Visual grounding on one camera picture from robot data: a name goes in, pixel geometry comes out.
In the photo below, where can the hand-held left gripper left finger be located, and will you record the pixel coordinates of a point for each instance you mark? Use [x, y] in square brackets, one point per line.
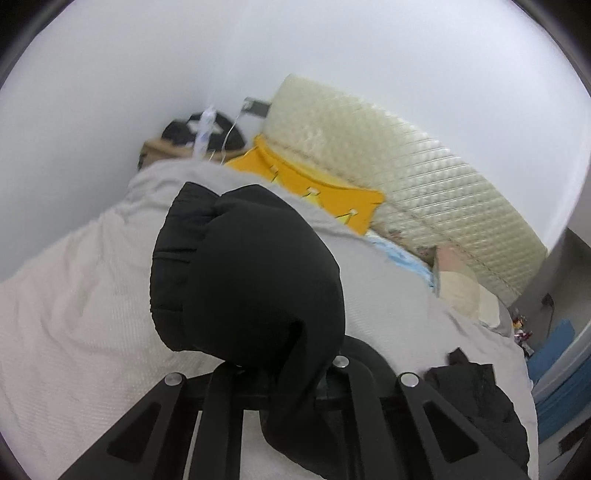
[220, 415]

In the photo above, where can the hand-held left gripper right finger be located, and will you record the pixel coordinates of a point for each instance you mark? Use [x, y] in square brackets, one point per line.
[365, 415]

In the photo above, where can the black jacket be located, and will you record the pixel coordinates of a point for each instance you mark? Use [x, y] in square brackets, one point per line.
[258, 277]

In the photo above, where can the light blue cloth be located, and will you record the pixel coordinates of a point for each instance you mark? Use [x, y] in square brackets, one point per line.
[406, 261]

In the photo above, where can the beige pillow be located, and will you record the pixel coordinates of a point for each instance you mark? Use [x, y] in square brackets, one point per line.
[466, 290]

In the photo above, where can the bed with grey-white sheet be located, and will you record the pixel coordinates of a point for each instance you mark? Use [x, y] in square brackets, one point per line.
[78, 323]

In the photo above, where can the small red toy figure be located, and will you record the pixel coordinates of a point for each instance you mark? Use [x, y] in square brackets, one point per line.
[521, 334]

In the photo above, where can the blue mat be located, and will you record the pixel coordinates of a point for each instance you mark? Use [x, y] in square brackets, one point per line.
[554, 369]

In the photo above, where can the yellow patterned pillow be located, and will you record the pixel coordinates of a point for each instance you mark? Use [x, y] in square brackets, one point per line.
[318, 182]

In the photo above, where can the cream quilted headboard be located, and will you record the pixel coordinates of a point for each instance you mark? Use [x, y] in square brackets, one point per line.
[415, 175]

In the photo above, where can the tan box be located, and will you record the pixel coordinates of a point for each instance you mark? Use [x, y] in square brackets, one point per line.
[157, 152]

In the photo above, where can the black wall socket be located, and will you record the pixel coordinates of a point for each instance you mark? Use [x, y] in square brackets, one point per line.
[255, 107]

